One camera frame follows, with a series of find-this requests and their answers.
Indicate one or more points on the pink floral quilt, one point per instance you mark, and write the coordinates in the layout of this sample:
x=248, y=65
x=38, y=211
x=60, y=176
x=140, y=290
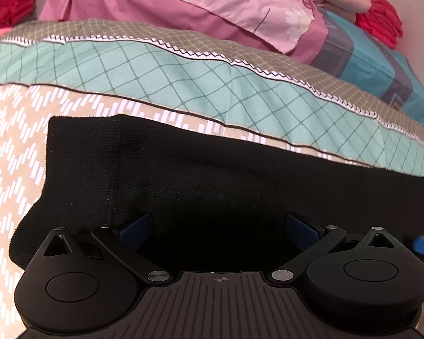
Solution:
x=198, y=3

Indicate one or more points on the teal beige patterned bedsheet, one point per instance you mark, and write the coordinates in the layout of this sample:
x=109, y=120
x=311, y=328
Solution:
x=127, y=63

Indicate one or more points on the black pants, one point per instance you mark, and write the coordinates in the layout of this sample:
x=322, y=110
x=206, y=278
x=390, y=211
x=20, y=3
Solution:
x=198, y=169

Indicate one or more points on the blue grey striped bedsheet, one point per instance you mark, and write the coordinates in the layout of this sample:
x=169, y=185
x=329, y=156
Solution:
x=374, y=63

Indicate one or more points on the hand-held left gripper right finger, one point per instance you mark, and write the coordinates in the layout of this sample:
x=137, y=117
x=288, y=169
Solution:
x=300, y=229

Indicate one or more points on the red knitted cloth left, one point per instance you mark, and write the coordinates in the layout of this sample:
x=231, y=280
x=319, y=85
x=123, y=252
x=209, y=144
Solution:
x=14, y=10

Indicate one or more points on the stack of red folded clothes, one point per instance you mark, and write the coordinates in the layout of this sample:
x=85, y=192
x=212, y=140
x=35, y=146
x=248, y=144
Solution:
x=381, y=21

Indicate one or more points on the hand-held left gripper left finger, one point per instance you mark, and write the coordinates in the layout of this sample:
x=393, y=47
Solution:
x=136, y=231

